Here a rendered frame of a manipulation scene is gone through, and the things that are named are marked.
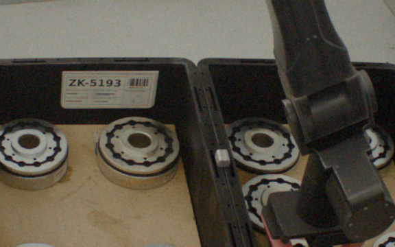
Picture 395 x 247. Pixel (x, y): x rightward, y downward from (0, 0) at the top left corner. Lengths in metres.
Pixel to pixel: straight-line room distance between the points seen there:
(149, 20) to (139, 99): 0.48
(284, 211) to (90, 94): 0.35
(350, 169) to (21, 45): 0.86
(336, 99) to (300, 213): 0.16
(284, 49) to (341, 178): 0.13
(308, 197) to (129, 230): 0.25
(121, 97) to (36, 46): 0.41
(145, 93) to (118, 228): 0.20
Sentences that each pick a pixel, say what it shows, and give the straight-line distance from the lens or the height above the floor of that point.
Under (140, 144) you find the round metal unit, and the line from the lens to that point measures 1.18.
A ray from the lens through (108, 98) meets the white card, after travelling 1.20.
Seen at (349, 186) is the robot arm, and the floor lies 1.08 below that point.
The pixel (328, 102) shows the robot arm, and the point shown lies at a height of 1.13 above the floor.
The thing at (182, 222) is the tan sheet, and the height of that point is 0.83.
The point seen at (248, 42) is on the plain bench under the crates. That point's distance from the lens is 1.65.
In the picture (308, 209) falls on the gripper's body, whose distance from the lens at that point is 0.94.
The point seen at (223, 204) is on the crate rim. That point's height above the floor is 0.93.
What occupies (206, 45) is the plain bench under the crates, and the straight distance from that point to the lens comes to 1.62.
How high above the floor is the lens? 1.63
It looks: 40 degrees down
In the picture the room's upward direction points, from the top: 10 degrees clockwise
